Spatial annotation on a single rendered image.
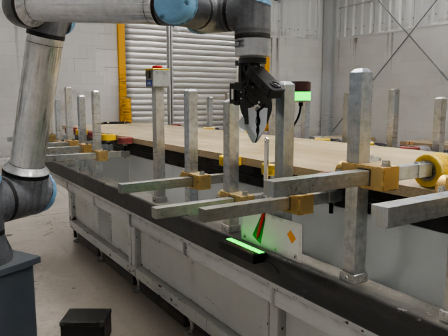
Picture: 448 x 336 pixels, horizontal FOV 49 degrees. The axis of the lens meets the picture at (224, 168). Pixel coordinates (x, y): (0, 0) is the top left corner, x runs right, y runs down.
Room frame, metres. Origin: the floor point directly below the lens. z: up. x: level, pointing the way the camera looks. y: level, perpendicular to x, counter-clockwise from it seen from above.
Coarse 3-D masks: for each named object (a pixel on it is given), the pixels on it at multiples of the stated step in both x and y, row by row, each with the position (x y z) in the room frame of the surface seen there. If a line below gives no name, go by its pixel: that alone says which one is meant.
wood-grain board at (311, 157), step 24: (144, 144) 2.46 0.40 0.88; (168, 144) 2.24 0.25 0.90; (216, 144) 2.23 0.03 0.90; (240, 144) 2.23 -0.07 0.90; (312, 144) 2.23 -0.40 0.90; (336, 144) 2.23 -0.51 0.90; (312, 168) 1.46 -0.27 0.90; (384, 192) 1.22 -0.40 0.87; (408, 192) 1.16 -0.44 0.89; (432, 192) 1.10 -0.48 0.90
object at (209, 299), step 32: (128, 160) 2.71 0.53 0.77; (256, 192) 1.71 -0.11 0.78; (96, 224) 3.32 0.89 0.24; (128, 224) 2.73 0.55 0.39; (320, 224) 1.44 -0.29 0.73; (416, 224) 1.16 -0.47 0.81; (128, 256) 2.85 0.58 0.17; (160, 256) 2.46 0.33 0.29; (320, 256) 1.43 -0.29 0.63; (384, 256) 1.24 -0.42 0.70; (416, 256) 1.16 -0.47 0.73; (160, 288) 2.39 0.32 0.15; (192, 288) 2.18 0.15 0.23; (224, 288) 1.95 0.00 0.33; (416, 288) 1.15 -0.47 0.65; (192, 320) 2.11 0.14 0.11; (224, 320) 1.95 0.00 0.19; (256, 320) 1.76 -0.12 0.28; (288, 320) 1.60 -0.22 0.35
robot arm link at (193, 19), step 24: (24, 0) 1.37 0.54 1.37; (48, 0) 1.33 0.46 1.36; (72, 0) 1.29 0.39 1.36; (96, 0) 1.26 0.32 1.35; (120, 0) 1.23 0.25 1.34; (144, 0) 1.19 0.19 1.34; (168, 0) 1.15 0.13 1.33; (192, 0) 1.15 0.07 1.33; (24, 24) 1.40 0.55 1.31; (168, 24) 1.20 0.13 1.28; (192, 24) 1.20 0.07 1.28
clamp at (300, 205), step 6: (294, 198) 1.20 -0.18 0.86; (300, 198) 1.19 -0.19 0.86; (306, 198) 1.20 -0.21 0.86; (312, 198) 1.21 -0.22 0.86; (294, 204) 1.20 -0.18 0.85; (300, 204) 1.19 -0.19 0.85; (306, 204) 1.20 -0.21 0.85; (312, 204) 1.21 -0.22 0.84; (282, 210) 1.24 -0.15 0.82; (288, 210) 1.22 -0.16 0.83; (294, 210) 1.20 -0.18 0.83; (300, 210) 1.19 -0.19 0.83; (306, 210) 1.20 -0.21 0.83; (312, 210) 1.21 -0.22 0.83
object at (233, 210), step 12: (324, 192) 1.28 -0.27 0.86; (336, 192) 1.30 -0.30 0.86; (228, 204) 1.14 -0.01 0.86; (240, 204) 1.14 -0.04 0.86; (252, 204) 1.15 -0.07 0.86; (264, 204) 1.17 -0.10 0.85; (276, 204) 1.19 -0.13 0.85; (288, 204) 1.21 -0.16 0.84; (204, 216) 1.08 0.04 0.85; (216, 216) 1.09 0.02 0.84; (228, 216) 1.11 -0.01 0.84; (240, 216) 1.13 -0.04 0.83
